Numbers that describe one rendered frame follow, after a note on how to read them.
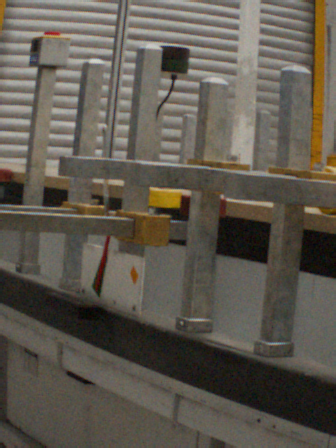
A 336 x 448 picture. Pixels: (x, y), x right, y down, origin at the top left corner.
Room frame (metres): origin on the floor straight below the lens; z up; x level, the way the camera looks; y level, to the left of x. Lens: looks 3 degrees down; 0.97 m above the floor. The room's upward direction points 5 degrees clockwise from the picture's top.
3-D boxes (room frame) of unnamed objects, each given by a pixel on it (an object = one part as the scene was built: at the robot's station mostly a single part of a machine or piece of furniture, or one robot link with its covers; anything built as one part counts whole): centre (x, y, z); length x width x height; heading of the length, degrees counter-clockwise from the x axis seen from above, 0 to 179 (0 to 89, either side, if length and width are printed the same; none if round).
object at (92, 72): (2.50, 0.17, 0.91); 0.04 x 0.04 x 0.48; 27
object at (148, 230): (2.26, 0.05, 0.85); 0.14 x 0.06 x 0.05; 27
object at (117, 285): (2.29, 0.09, 0.75); 0.26 x 0.01 x 0.10; 27
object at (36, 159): (2.73, 0.29, 0.93); 0.05 x 0.05 x 0.45; 27
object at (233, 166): (2.03, -0.06, 0.95); 0.14 x 0.06 x 0.05; 27
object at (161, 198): (2.53, 0.02, 0.85); 0.08 x 0.08 x 0.11
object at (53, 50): (2.73, 0.29, 1.18); 0.07 x 0.07 x 0.08; 27
